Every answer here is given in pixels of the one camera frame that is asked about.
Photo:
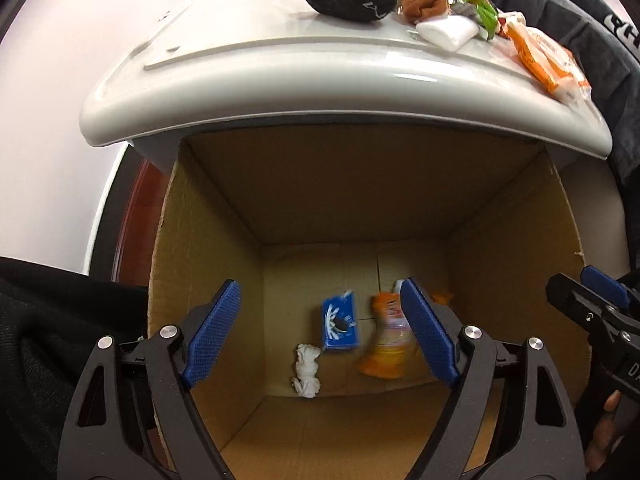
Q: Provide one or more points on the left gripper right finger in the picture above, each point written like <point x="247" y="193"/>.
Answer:
<point x="536" y="434"/>

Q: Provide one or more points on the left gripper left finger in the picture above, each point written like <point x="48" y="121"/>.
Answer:
<point x="132" y="415"/>

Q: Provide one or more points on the orange juice pouch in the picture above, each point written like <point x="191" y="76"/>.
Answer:
<point x="393" y="353"/>

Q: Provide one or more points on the white tissue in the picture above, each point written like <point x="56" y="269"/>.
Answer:
<point x="305" y="382"/>

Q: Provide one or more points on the blue carton box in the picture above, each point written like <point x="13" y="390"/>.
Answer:
<point x="339" y="323"/>

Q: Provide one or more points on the person's right hand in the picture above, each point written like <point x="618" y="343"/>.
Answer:
<point x="604" y="435"/>

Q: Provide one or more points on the orange white snack bag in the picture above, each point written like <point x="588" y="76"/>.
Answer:
<point x="550" y="63"/>

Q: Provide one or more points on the dark blue bed duvet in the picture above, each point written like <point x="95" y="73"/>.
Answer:
<point x="611" y="69"/>

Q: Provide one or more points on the brown cardboard box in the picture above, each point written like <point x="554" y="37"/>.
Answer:
<point x="299" y="214"/>

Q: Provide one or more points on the green snack wrapper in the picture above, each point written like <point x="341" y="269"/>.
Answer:
<point x="482" y="12"/>

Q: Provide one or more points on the white tissue pack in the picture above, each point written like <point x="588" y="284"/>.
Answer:
<point x="449" y="33"/>

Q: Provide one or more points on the brown orange sock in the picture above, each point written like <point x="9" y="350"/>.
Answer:
<point x="417" y="11"/>

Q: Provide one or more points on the grey plastic bin lid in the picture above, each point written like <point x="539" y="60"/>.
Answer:
<point x="244" y="61"/>

